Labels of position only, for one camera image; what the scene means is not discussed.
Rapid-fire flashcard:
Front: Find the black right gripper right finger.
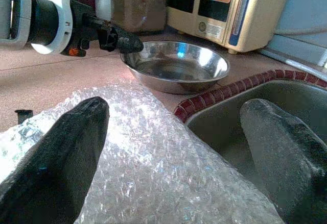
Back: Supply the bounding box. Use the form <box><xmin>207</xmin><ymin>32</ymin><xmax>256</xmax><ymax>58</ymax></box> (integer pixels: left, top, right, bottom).
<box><xmin>240</xmin><ymin>98</ymin><xmax>327</xmax><ymax>224</ymax></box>

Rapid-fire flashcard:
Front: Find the shallow steel bowl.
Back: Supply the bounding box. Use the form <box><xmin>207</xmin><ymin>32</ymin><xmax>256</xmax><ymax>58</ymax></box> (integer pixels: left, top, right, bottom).
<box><xmin>120</xmin><ymin>40</ymin><xmax>230</xmax><ymax>95</ymax></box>

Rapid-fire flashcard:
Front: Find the jar of brown powder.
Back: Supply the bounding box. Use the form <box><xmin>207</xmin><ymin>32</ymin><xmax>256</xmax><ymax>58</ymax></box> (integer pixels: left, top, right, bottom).
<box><xmin>109</xmin><ymin>0</ymin><xmax>168</xmax><ymax>35</ymax></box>

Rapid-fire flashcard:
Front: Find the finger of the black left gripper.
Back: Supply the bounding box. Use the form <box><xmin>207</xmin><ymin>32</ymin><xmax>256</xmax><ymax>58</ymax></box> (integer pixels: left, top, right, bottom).
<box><xmin>116</xmin><ymin>29</ymin><xmax>144</xmax><ymax>54</ymax></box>

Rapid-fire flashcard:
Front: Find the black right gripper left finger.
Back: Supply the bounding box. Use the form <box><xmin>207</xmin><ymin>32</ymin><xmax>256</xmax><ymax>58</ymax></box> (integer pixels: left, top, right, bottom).
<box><xmin>0</xmin><ymin>96</ymin><xmax>110</xmax><ymax>224</ymax></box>

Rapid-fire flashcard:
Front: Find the small black plastic clip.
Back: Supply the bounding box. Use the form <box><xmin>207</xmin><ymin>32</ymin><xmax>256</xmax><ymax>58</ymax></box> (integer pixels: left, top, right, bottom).
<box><xmin>14</xmin><ymin>109</ymin><xmax>34</xmax><ymax>124</ymax></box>

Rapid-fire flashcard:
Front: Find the steel sink basin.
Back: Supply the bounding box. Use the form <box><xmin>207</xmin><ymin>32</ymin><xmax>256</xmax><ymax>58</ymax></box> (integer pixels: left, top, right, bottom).
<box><xmin>185</xmin><ymin>80</ymin><xmax>327</xmax><ymax>184</ymax></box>

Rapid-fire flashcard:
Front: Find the clear bubble wrap sheet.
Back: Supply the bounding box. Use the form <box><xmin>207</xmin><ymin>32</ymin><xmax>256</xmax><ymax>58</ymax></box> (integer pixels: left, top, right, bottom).
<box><xmin>0</xmin><ymin>83</ymin><xmax>286</xmax><ymax>224</ymax></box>

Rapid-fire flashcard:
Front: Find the cream and black water ionizer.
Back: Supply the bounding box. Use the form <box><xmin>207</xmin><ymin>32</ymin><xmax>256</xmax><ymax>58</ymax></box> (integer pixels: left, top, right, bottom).
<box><xmin>166</xmin><ymin>0</ymin><xmax>296</xmax><ymax>55</ymax></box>

